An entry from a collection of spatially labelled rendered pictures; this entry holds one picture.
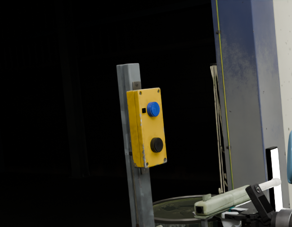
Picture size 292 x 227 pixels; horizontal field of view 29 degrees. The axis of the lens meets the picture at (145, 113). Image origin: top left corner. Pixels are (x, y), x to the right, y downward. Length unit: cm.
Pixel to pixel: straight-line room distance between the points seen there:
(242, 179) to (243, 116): 25
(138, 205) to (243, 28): 79
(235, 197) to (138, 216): 36
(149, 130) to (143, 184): 19
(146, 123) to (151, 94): 10
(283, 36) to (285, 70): 14
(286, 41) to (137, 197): 94
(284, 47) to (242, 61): 25
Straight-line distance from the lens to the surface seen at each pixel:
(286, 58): 242
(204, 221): 196
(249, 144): 224
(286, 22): 245
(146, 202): 196
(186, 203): 329
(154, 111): 187
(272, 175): 223
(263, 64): 224
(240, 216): 171
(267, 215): 169
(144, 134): 185
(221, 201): 173
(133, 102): 185
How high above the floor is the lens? 157
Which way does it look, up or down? 3 degrees down
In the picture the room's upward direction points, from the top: 6 degrees counter-clockwise
